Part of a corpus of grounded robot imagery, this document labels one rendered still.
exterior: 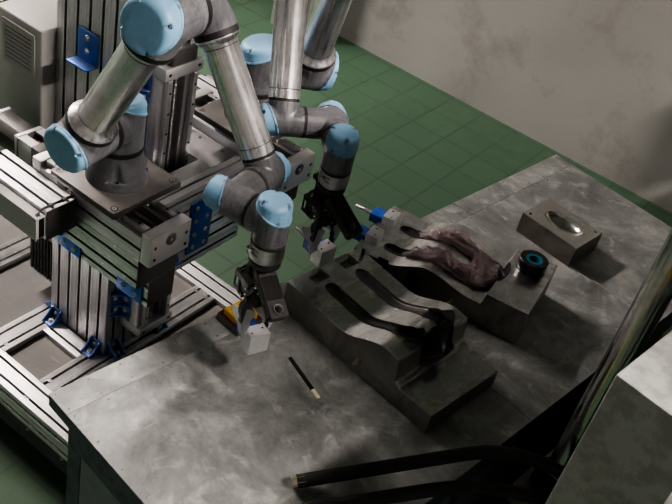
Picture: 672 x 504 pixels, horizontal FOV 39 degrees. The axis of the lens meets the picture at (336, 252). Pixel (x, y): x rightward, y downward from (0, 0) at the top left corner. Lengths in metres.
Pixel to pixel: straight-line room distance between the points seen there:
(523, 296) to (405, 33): 3.10
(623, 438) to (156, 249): 1.21
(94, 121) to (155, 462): 0.73
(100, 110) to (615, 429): 1.20
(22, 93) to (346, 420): 1.25
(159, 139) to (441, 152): 2.50
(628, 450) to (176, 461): 0.95
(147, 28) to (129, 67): 0.13
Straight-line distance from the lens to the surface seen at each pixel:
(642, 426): 1.54
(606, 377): 1.99
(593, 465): 1.63
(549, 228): 2.89
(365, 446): 2.15
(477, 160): 4.83
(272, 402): 2.19
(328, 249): 2.39
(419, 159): 4.69
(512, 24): 5.07
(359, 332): 2.26
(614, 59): 4.88
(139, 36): 1.87
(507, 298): 2.49
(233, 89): 1.99
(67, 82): 2.62
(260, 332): 2.11
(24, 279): 3.32
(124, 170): 2.29
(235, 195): 1.94
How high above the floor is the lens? 2.41
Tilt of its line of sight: 38 degrees down
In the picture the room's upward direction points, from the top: 15 degrees clockwise
